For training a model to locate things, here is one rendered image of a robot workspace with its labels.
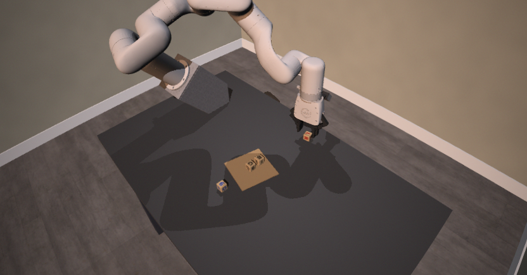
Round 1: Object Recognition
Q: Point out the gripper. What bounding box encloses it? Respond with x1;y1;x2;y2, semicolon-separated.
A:
290;93;329;138

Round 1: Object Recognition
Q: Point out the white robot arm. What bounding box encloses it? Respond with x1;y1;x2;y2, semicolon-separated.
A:
109;0;332;101

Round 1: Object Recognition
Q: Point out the orange flat mat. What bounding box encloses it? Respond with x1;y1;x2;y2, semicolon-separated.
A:
224;149;279;191

